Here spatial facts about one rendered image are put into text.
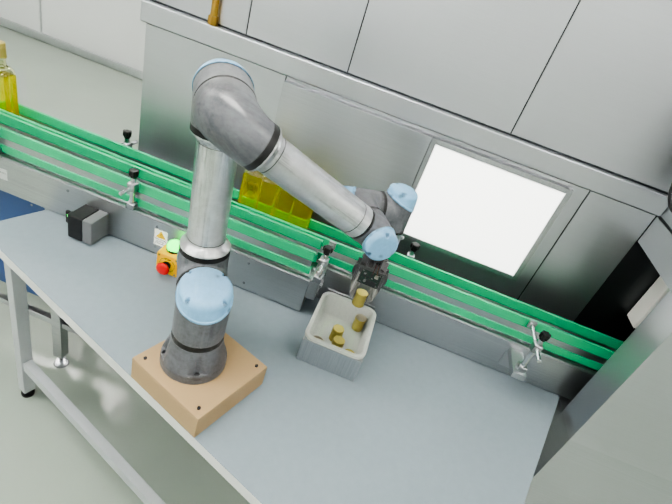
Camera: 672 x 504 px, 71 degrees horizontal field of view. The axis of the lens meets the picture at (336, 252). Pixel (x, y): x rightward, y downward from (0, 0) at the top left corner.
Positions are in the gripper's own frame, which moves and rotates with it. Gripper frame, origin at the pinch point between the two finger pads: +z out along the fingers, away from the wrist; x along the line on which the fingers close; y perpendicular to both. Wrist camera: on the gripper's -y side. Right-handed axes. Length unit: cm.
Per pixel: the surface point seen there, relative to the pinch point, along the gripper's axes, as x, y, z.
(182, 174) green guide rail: -68, -20, -3
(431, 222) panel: 12.2, -30.6, -14.5
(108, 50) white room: -320, -320, 76
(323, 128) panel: -30, -29, -31
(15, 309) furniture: -100, 17, 45
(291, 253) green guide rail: -23.4, -4.0, -1.2
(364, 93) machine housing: -21, -30, -45
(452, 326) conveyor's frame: 29.8, -12.6, 7.2
